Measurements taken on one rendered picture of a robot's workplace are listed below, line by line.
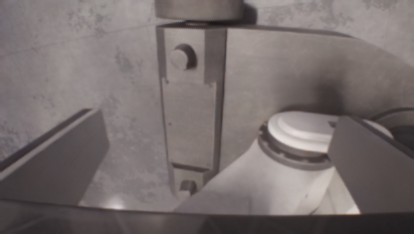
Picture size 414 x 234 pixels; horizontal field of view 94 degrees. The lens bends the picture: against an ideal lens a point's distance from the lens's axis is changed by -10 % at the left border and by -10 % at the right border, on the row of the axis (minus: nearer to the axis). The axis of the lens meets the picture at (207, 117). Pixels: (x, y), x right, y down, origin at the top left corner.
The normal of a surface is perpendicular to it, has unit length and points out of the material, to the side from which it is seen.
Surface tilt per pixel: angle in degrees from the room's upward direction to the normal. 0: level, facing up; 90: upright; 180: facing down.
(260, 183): 90
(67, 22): 0
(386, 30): 0
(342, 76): 0
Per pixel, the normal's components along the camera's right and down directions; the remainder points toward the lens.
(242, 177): 0.02, -0.88
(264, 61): -0.22, 0.46
